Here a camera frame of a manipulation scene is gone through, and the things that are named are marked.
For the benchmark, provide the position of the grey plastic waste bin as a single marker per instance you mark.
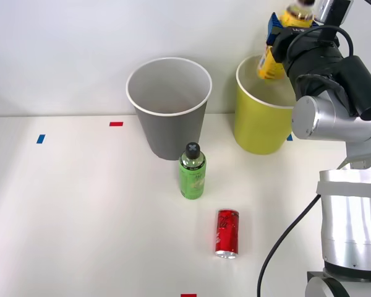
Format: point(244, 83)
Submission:
point(170, 130)

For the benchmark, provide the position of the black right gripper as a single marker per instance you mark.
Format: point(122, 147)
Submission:
point(292, 38)

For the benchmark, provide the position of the yellow label plastic bottle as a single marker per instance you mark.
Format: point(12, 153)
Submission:
point(296, 17)

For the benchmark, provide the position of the green plastic bottle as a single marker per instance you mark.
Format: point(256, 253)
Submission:
point(192, 179)

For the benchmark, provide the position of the red drink can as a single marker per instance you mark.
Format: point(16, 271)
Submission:
point(226, 233)

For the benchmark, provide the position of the silver and black right arm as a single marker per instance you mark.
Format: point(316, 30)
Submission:
point(349, 216)

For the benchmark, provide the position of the yellow-green plastic waste bin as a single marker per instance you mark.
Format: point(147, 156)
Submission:
point(259, 123)

